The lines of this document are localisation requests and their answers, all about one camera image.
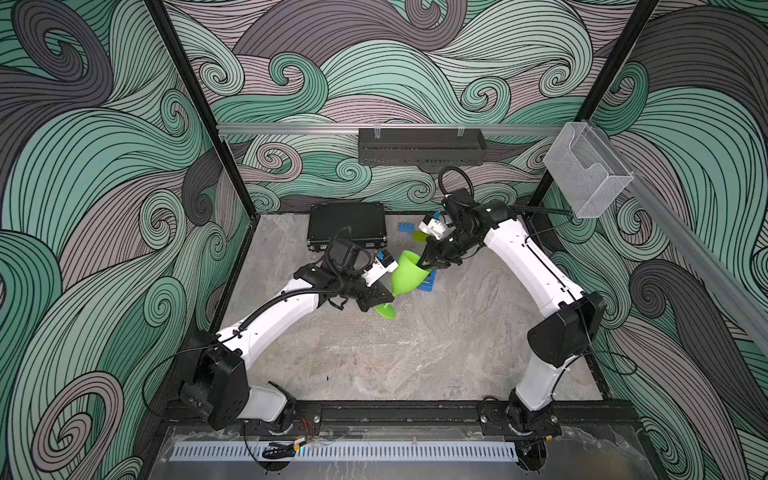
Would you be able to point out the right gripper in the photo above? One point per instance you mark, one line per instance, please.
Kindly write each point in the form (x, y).
(435, 260)

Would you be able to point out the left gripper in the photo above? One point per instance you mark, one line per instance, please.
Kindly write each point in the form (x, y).
(373, 296)

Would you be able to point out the green plastic wine glass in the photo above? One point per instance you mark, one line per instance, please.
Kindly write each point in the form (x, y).
(406, 278)

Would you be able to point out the clear bubble wrap sheet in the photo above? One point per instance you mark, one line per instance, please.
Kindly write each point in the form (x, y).
(352, 357)

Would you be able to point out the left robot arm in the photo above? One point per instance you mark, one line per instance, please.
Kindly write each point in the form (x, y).
(215, 382)

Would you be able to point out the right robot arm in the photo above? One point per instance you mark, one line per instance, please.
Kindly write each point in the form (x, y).
(571, 315)

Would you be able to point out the black carrying case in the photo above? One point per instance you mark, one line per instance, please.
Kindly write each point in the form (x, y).
(362, 223)

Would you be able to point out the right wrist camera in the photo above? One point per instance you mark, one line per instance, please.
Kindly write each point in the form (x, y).
(434, 225)

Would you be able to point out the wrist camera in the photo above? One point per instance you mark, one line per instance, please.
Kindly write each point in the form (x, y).
(434, 225)
(382, 263)

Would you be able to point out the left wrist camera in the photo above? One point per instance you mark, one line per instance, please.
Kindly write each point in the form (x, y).
(382, 263)

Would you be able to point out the black wall-mounted tray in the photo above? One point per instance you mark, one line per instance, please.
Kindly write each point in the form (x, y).
(427, 149)

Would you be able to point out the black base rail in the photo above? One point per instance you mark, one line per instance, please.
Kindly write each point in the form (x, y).
(490, 414)

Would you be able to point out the clear acrylic wall bin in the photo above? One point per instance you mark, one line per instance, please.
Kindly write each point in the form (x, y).
(587, 168)

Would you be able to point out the aluminium back rail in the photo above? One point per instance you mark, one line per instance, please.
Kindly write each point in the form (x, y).
(305, 128)

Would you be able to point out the aluminium rail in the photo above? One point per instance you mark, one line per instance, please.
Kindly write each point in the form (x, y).
(305, 128)
(661, 191)

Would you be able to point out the white slotted cable duct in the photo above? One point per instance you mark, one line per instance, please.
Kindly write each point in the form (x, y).
(355, 450)

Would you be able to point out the aluminium right side rail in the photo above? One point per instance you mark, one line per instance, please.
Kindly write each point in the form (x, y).
(661, 191)

